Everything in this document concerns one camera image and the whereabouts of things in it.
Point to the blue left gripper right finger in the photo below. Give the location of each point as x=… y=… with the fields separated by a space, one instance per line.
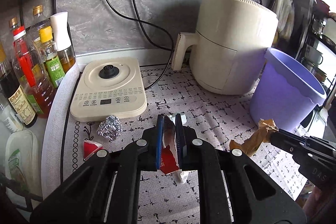
x=180 y=141

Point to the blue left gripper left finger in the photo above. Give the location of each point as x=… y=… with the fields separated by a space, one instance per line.
x=159 y=131

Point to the blue red wrapper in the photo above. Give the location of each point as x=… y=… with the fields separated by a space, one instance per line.
x=169 y=157

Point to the white plastic blister pack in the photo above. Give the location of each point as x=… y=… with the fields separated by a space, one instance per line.
x=172 y=117

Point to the aluminium foil ball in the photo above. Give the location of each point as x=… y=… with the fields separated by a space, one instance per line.
x=110 y=128

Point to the brown paper bag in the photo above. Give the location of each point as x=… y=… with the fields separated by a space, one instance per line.
x=262 y=135

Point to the red white paper piece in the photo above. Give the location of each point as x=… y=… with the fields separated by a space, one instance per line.
x=90 y=148

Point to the white patterned table mat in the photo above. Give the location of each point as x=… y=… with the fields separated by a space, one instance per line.
x=232 y=188

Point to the cream induction cooker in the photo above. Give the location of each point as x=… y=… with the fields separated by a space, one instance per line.
x=109 y=87

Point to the purple plastic bucket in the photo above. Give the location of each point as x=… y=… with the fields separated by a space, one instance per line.
x=286 y=93

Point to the cream air fryer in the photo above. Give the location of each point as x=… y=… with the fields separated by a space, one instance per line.
x=228 y=45

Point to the white enamel mug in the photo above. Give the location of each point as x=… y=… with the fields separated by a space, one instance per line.
x=313 y=55

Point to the yellow cap green label bottle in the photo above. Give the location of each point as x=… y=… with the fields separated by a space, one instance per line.
x=50 y=54

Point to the black dish rack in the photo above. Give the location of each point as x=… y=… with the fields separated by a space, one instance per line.
x=316 y=37

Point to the red cap oil bottle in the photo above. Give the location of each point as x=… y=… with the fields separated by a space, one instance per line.
x=31 y=74

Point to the white top oil dispenser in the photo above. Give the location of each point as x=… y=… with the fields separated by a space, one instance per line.
x=66 y=54

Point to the white plastic container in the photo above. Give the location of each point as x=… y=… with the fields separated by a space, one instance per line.
x=22 y=165

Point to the dark soy sauce bottle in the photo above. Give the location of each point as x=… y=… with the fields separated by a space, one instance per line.
x=13 y=91

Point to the white cap small bottle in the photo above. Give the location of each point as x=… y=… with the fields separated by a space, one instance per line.
x=9 y=118

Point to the gold cap clear bottle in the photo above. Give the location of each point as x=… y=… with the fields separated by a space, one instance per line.
x=40 y=21

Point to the hanging white bags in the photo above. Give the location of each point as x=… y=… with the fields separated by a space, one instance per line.
x=284 y=10

